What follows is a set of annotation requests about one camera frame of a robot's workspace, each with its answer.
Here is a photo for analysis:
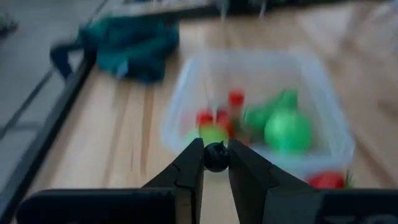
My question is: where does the light green toy cabbage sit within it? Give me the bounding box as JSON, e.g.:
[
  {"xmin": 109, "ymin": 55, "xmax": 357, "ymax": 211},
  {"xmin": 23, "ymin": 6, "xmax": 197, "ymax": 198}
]
[{"xmin": 198, "ymin": 124, "xmax": 229, "ymax": 146}]

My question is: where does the bright green round toy fruit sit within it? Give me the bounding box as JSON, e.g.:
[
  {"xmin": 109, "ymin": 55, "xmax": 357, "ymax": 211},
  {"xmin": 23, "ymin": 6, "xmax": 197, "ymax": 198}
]
[{"xmin": 264, "ymin": 108, "xmax": 313, "ymax": 155}]

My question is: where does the clear plastic tupperware container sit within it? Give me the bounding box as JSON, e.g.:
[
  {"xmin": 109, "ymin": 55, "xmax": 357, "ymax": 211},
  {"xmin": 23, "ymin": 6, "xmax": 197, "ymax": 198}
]
[{"xmin": 160, "ymin": 49, "xmax": 355, "ymax": 181}]

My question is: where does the green toy cucumber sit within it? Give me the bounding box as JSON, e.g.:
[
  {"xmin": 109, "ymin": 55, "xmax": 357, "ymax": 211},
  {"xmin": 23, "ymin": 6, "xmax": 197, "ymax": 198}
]
[{"xmin": 244, "ymin": 88, "xmax": 299, "ymax": 131}]

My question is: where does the dark green cloth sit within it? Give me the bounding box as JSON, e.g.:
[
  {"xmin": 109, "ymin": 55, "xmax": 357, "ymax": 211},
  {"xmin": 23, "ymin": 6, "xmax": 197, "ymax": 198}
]
[{"xmin": 49, "ymin": 15, "xmax": 181, "ymax": 85}]

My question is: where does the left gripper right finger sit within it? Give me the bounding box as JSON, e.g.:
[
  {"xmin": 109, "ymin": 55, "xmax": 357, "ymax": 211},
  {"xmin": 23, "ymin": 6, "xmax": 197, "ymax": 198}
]
[{"xmin": 228, "ymin": 139, "xmax": 398, "ymax": 224}]

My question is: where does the black toy berry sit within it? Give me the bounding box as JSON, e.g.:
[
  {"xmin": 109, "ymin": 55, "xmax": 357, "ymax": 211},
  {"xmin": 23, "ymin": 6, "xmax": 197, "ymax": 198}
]
[{"xmin": 203, "ymin": 140, "xmax": 231, "ymax": 174}]

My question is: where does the toy strawberry with leaves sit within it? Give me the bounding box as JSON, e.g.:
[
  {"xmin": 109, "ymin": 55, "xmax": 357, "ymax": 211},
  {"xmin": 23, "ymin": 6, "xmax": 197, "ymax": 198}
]
[
  {"xmin": 228, "ymin": 88, "xmax": 246, "ymax": 108},
  {"xmin": 306, "ymin": 170, "xmax": 354, "ymax": 190}
]

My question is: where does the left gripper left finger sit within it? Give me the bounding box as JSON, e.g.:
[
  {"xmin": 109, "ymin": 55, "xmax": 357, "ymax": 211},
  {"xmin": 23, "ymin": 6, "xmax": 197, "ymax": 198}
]
[{"xmin": 17, "ymin": 138, "xmax": 205, "ymax": 224}]

